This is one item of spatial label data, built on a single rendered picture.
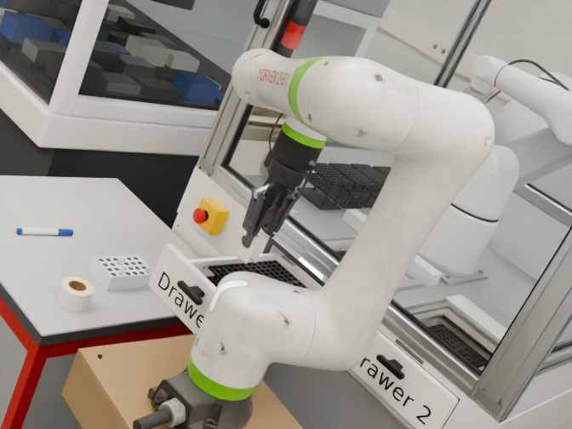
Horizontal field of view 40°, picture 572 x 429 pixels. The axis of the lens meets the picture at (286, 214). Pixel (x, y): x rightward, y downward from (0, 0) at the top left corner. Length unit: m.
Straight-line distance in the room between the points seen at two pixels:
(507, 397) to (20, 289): 1.00
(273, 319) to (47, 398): 0.68
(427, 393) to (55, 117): 1.22
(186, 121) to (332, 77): 1.47
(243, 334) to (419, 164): 0.38
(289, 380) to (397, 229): 0.82
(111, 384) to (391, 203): 0.55
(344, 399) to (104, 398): 0.67
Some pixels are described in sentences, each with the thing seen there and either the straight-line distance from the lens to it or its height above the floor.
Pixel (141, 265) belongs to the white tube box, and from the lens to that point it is 1.87.
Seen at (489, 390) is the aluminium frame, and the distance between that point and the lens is 1.65.
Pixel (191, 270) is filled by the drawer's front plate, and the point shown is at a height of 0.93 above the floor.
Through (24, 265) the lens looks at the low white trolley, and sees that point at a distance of 1.80.
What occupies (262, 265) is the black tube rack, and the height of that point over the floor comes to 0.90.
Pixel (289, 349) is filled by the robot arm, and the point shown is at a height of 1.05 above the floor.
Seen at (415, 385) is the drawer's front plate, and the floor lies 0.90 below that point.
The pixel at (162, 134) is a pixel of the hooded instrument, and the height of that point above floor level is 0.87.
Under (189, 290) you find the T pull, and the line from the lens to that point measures 1.60.
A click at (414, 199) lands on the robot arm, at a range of 1.19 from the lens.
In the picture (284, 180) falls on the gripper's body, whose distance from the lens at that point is 1.57.
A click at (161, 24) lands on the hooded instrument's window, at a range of 2.32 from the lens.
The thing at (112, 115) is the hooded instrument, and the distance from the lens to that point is 2.34.
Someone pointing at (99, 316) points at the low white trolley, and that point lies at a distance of 1.71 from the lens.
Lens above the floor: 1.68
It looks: 21 degrees down
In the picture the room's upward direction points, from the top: 25 degrees clockwise
